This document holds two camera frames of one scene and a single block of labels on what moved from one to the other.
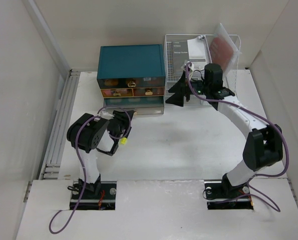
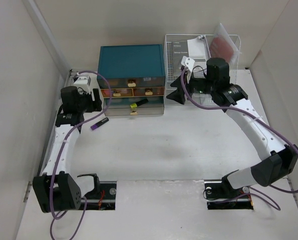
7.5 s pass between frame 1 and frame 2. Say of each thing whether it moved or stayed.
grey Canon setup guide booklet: stayed
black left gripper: moved
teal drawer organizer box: stayed
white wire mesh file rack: stayed
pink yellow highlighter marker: moved
